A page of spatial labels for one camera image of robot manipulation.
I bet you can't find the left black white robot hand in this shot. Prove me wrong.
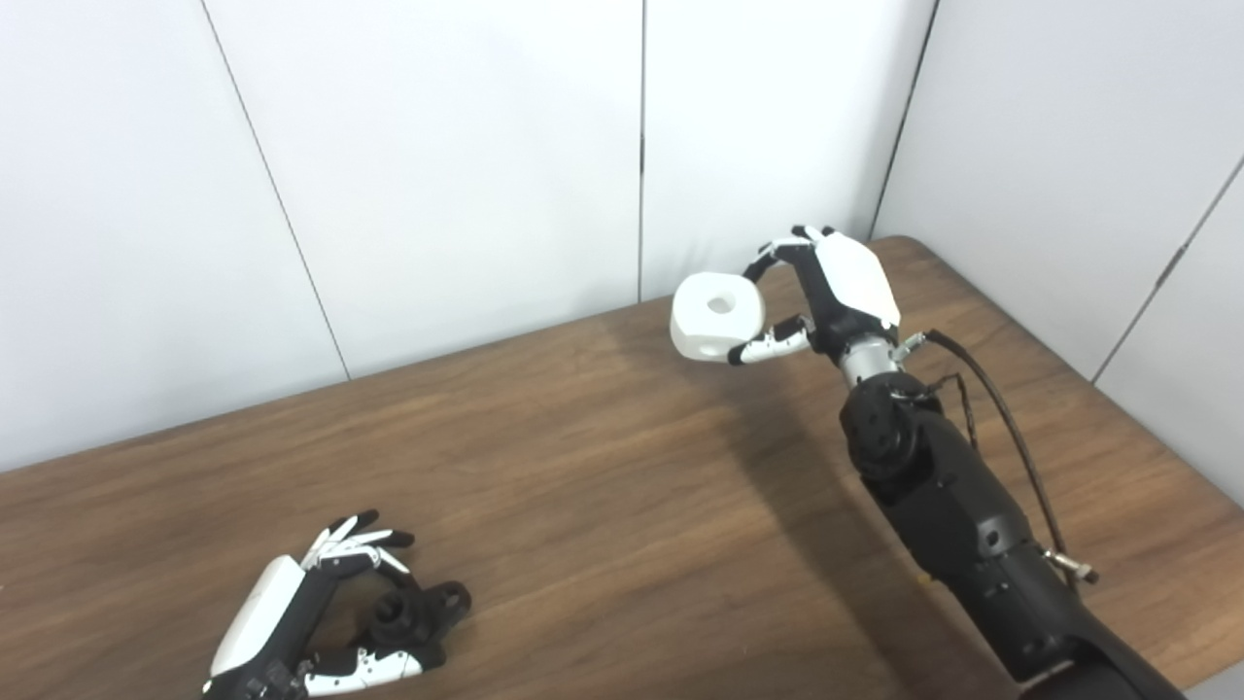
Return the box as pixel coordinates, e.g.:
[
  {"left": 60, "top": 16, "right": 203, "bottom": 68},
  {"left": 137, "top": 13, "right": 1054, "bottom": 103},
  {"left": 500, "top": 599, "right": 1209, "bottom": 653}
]
[{"left": 201, "top": 509, "right": 448, "bottom": 700}]

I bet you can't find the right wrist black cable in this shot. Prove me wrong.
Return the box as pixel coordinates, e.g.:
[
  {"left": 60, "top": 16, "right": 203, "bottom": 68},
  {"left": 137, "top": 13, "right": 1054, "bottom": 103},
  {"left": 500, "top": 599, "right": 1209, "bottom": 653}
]
[{"left": 894, "top": 329, "right": 1099, "bottom": 584}]

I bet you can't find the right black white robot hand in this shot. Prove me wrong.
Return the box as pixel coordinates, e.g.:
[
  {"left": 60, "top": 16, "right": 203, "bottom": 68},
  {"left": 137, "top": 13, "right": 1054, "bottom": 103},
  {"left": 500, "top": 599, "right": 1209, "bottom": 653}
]
[{"left": 727, "top": 226, "right": 903, "bottom": 368}]

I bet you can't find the round white plastic piece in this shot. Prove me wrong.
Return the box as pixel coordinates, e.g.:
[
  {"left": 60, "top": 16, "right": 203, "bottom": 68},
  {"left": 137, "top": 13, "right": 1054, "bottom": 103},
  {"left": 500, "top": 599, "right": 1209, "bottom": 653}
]
[{"left": 670, "top": 272, "right": 767, "bottom": 365}]

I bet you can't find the black plastic holder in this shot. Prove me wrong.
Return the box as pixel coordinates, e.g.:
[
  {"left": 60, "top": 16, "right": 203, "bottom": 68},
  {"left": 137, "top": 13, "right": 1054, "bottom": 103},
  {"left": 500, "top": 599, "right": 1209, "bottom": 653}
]
[{"left": 367, "top": 580, "right": 473, "bottom": 650}]

